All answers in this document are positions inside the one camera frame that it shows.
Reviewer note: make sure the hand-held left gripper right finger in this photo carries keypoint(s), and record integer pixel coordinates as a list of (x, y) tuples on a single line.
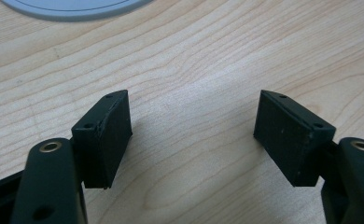
[(290, 137)]

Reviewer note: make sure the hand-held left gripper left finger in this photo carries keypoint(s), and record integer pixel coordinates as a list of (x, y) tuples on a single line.
[(104, 143)]

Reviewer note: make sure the grey round plate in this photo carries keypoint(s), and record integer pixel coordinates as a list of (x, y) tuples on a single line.
[(74, 9)]

